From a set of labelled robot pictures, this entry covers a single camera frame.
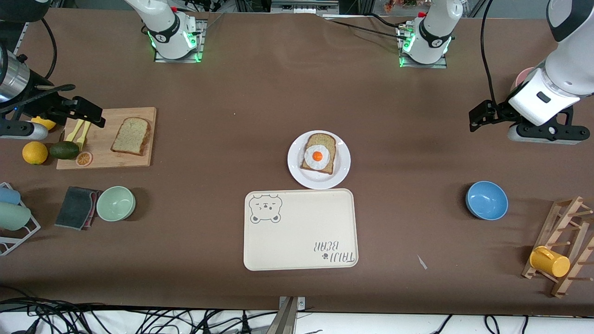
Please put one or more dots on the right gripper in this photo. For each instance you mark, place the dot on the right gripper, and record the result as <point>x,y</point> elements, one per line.
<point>41,105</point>

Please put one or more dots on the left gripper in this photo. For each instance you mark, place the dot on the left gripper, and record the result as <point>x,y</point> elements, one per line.
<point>500,112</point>

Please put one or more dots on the toy bread slice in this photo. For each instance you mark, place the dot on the toy bread slice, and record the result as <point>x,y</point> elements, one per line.
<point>320,139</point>
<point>131,137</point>

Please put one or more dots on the white round plate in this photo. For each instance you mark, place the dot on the white round plate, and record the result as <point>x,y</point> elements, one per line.
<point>341,171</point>

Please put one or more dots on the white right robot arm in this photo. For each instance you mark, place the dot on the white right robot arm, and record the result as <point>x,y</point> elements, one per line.
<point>171,35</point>

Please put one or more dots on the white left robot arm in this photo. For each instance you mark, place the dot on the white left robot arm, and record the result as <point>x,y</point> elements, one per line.
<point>434,32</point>

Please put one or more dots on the pink plate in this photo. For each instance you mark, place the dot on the pink plate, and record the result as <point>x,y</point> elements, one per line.
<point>522,79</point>

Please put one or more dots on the dark green avocado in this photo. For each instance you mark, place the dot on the dark green avocado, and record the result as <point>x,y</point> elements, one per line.
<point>64,150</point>

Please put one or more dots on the yellow lemon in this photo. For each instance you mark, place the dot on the yellow lemon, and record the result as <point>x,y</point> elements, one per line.
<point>44,124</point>

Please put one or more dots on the orange slice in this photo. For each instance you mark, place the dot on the orange slice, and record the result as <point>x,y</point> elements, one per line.
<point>84,159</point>

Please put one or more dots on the wooden cutting board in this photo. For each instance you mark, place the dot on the wooden cutting board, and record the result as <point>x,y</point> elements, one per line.
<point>106,160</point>

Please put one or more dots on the lemon near board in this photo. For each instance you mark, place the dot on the lemon near board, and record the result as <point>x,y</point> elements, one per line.
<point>35,153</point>

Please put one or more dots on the blue bowl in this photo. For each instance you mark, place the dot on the blue bowl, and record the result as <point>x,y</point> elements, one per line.
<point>487,200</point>

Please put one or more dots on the pale green bowl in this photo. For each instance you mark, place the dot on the pale green bowl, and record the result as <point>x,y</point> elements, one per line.
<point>116,203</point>

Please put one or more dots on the dark grey folded cloth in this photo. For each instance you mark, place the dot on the dark grey folded cloth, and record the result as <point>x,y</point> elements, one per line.
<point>74,208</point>

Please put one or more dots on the light blue cup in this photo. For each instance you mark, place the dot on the light blue cup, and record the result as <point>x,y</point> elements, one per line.
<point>8,195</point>

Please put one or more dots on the pale green cup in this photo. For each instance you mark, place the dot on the pale green cup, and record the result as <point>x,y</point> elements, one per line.
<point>13,216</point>

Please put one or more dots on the wooden peg rack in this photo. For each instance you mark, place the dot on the wooden peg rack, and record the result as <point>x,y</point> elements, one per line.
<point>564,218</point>

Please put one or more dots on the small white paper scrap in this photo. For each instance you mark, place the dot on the small white paper scrap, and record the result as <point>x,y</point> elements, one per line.
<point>422,262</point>

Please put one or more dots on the yellow mug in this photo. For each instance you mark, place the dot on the yellow mug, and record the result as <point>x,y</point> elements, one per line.
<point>550,262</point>

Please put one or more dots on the toy fried egg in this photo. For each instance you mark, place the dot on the toy fried egg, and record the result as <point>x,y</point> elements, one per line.
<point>317,157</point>

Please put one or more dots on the cream tray with bear print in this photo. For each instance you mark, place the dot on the cream tray with bear print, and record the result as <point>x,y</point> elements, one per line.
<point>301,232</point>

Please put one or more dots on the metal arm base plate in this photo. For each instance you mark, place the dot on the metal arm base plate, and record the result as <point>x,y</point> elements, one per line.
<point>417,66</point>
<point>200,46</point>

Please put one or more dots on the aluminium frame bar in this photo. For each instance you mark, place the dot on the aluminium frame bar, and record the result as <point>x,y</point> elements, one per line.
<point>301,7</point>

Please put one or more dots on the metal mounting bracket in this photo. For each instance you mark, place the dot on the metal mounting bracket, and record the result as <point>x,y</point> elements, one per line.
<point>288,320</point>

